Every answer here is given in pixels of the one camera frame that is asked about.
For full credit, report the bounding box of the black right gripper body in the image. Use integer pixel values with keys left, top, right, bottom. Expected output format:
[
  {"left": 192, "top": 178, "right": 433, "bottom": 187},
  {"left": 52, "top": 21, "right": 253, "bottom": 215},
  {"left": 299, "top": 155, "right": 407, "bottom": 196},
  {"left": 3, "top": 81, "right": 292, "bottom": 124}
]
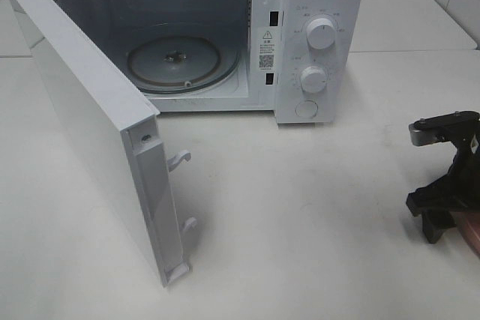
[{"left": 409, "top": 111, "right": 479, "bottom": 193}]

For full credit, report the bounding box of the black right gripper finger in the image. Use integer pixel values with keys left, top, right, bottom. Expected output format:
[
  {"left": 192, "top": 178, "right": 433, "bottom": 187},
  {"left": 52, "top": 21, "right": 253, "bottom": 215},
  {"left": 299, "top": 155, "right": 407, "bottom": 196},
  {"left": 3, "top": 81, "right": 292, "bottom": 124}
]
[{"left": 406, "top": 172, "right": 479, "bottom": 244}]

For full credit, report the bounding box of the pink round plate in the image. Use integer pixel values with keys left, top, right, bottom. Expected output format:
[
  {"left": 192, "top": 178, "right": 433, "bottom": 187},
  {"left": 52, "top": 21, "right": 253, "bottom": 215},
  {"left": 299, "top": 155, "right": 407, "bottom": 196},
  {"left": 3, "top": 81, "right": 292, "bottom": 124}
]
[{"left": 451, "top": 212, "right": 480, "bottom": 256}]

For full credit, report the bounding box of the white microwave door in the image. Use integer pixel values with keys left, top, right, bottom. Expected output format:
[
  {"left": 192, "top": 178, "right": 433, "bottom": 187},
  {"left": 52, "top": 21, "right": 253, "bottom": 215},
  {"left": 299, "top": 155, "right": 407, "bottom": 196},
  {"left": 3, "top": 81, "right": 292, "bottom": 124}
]
[{"left": 10, "top": 0, "right": 197, "bottom": 286}]

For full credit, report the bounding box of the white lower timer knob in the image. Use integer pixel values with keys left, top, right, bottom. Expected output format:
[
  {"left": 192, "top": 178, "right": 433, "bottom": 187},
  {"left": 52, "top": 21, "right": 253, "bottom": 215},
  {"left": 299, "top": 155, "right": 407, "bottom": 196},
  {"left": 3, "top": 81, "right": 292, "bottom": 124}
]
[{"left": 299, "top": 66, "right": 329, "bottom": 94}]

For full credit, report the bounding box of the white upper power knob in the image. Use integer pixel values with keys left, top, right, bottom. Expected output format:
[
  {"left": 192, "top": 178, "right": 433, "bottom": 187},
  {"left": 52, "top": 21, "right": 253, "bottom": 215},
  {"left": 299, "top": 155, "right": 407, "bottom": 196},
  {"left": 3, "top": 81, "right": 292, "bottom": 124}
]
[{"left": 305, "top": 14, "right": 338, "bottom": 50}]

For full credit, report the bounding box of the white warning label sticker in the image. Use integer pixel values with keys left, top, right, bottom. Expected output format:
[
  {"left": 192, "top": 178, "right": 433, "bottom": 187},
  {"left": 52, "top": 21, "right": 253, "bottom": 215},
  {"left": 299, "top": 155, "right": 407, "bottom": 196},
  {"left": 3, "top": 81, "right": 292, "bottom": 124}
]
[{"left": 256, "top": 26, "right": 278, "bottom": 72}]

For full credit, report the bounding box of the white microwave oven body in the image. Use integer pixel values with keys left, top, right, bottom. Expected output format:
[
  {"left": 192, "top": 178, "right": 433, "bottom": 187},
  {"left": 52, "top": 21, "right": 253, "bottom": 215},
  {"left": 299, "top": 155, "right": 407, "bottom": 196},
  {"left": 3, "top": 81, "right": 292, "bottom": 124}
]
[{"left": 53, "top": 0, "right": 361, "bottom": 124}]

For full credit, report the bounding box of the glass microwave turntable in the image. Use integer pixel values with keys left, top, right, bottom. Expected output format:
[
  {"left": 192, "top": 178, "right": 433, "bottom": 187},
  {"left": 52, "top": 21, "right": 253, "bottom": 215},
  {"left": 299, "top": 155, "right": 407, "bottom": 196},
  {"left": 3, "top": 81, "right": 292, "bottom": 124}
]
[{"left": 127, "top": 35, "right": 241, "bottom": 94}]

